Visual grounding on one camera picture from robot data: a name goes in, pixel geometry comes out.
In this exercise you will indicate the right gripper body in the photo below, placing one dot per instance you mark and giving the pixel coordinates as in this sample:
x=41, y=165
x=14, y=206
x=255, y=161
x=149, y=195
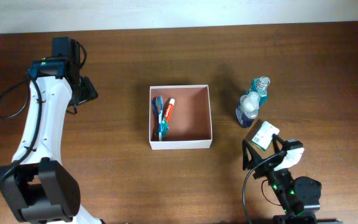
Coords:
x=268, y=168

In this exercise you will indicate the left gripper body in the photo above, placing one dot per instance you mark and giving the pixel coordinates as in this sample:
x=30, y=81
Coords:
x=87, y=92

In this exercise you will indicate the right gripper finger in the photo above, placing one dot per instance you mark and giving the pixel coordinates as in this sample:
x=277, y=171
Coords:
x=251, y=158
x=278, y=144

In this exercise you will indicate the white green soap packet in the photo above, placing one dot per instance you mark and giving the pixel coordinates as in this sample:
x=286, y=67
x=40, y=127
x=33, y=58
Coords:
x=263, y=137

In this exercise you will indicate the blue disposable razor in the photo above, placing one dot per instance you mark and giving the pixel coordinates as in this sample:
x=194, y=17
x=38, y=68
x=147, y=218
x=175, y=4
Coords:
x=155, y=108

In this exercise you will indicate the blue white toothbrush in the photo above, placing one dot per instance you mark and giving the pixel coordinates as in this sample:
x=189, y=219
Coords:
x=160, y=111

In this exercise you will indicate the red green toothpaste tube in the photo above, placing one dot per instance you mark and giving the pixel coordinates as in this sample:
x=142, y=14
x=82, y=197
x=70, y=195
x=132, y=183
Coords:
x=166, y=115

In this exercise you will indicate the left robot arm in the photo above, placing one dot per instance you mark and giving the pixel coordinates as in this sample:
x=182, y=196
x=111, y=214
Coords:
x=36, y=186

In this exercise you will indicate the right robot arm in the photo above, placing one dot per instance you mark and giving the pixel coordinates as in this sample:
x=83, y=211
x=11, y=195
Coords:
x=298, y=197

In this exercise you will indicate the dark blue foam pump bottle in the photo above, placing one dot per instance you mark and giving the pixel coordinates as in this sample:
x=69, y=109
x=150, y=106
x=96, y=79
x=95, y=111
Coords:
x=248, y=109

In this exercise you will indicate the teal mouthwash bottle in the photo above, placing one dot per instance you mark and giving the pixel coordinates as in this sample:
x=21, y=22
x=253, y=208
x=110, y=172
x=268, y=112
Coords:
x=260, y=85

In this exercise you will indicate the pink cardboard box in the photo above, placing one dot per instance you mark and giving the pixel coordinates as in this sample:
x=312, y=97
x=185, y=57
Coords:
x=190, y=125

